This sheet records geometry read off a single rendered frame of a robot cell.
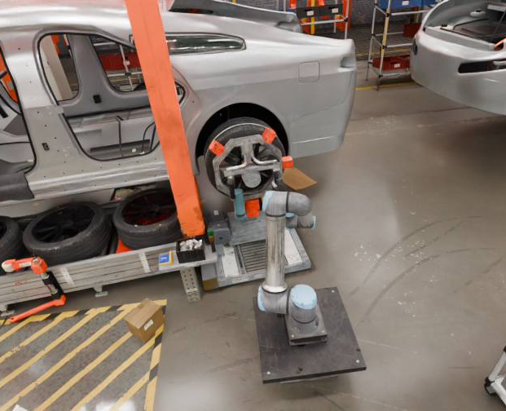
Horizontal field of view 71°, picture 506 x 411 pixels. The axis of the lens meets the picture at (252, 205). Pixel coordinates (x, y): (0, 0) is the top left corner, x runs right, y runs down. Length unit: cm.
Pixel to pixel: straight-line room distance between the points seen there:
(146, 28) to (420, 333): 260
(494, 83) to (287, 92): 212
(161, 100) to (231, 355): 174
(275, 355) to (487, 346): 146
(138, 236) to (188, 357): 102
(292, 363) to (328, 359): 22
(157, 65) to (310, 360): 190
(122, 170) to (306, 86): 161
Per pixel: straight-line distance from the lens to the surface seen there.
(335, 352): 233
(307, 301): 210
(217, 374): 263
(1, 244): 351
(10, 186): 334
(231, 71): 277
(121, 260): 305
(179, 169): 244
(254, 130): 277
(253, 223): 327
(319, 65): 294
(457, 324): 304
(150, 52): 218
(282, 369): 226
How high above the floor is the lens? 228
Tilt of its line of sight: 36 degrees down
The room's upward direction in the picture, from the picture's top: 5 degrees counter-clockwise
